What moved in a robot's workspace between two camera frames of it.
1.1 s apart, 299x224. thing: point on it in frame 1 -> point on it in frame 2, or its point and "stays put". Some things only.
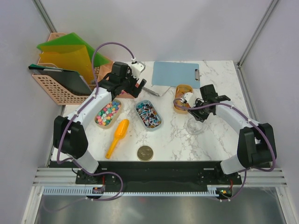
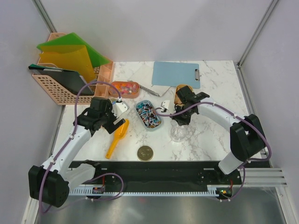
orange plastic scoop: [120, 130] stays put
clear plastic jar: [194, 127] -> [178, 133]
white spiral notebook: [147, 73] stays put
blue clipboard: [172, 74] stays put
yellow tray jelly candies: [179, 107] stays put
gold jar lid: [145, 153] stays put
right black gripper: [201, 118] -> [181, 122]
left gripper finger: [141, 85] -> [116, 125]
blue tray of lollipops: [148, 115] stays put
